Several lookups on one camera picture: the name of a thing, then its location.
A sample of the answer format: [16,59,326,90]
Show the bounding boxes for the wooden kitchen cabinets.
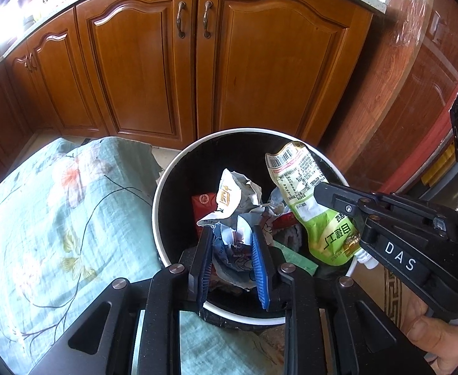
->
[0,0,374,173]

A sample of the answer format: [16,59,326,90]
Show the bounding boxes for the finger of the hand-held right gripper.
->
[314,182,458,240]

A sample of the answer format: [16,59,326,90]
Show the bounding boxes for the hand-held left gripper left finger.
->
[29,224,216,375]

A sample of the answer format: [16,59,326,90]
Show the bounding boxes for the person's right hand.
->
[403,292,458,375]

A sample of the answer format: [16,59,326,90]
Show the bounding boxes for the patterned floor mat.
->
[382,269,406,315]

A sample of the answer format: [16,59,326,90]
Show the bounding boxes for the floral light green tablecloth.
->
[0,137,288,375]

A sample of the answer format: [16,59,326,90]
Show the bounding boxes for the blue white wrapper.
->
[196,169,289,290]

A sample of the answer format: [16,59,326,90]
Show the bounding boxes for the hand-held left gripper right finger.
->
[251,224,421,375]

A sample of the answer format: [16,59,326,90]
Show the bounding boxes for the white round trash bin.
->
[152,128,361,327]

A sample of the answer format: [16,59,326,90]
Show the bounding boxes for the green carton box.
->
[272,238,319,276]

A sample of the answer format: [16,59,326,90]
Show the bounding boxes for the plastic wrapped wooden door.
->
[323,0,458,215]

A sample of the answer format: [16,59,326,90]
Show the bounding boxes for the red carton box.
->
[192,192,220,240]

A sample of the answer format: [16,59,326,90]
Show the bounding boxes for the green spout pouch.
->
[265,141,380,270]

